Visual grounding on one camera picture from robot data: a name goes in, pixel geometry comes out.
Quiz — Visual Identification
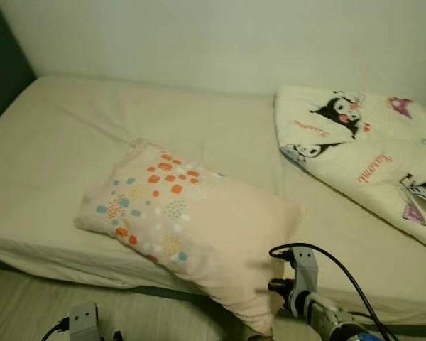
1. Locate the pink dotted pillow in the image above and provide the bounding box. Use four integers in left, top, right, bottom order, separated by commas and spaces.
73, 137, 307, 337

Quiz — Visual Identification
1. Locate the cream Kuromi print quilt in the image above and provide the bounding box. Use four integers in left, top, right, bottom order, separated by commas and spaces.
273, 85, 426, 253

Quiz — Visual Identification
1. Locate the white blue paperback book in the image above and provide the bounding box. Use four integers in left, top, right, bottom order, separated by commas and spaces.
405, 183, 426, 214

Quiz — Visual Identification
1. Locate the dark teal headboard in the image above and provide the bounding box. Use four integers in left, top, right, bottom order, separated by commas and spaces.
0, 0, 38, 132

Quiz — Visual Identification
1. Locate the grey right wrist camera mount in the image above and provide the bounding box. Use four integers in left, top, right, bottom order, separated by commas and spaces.
290, 245, 320, 317

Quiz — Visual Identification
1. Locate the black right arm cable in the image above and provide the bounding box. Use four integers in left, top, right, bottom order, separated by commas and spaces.
268, 243, 384, 341

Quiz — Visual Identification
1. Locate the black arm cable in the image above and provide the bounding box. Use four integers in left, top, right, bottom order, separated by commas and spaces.
268, 243, 384, 341
41, 320, 70, 341

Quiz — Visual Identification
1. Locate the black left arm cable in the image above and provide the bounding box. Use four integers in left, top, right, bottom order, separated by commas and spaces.
41, 320, 70, 341

